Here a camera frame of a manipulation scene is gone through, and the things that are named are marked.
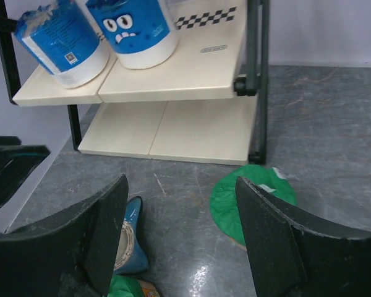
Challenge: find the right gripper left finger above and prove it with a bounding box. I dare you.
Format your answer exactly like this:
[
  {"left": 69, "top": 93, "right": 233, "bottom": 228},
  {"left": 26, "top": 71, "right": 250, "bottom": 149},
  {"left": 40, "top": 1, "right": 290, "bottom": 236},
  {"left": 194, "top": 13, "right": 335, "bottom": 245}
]
[{"left": 0, "top": 175, "right": 129, "bottom": 296}]

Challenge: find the blue star-shaped dish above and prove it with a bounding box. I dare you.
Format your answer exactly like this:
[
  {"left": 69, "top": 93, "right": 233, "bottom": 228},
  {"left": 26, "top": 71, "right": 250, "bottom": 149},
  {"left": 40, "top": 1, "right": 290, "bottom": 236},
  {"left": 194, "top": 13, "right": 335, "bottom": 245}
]
[{"left": 114, "top": 196, "right": 149, "bottom": 275}]

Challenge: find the blue roll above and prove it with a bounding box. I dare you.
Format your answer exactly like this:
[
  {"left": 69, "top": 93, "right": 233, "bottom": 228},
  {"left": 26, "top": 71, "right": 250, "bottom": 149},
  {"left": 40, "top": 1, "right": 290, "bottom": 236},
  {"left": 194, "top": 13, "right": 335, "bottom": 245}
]
[
  {"left": 85, "top": 0, "right": 179, "bottom": 69},
  {"left": 14, "top": 1, "right": 110, "bottom": 89}
]

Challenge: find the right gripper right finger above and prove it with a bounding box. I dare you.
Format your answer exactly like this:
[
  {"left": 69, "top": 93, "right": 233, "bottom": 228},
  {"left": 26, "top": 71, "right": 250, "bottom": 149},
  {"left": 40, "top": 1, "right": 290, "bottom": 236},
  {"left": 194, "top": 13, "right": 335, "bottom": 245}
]
[{"left": 236, "top": 178, "right": 371, "bottom": 296}]

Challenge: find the beige three-tier shelf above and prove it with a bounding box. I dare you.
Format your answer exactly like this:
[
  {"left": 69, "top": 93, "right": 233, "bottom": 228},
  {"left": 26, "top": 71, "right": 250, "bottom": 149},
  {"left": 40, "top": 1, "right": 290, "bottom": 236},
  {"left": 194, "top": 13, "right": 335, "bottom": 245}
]
[{"left": 0, "top": 1, "right": 270, "bottom": 165}]

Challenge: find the green roll near shelf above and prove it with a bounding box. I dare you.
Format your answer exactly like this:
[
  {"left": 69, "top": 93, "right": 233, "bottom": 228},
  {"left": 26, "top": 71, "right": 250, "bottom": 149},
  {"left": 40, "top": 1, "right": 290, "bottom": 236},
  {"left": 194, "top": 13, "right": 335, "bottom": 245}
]
[{"left": 210, "top": 165, "right": 297, "bottom": 251}]

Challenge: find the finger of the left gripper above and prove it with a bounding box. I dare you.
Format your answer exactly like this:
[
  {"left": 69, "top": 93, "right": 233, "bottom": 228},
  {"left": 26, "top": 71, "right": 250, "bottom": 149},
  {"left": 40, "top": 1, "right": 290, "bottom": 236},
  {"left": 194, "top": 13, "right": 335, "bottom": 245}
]
[{"left": 0, "top": 136, "right": 49, "bottom": 208}]

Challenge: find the green roll front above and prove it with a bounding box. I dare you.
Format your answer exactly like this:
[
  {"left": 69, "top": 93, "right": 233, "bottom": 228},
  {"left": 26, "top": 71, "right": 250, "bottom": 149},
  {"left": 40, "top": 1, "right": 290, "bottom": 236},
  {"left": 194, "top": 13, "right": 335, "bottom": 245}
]
[{"left": 107, "top": 275, "right": 160, "bottom": 297}]

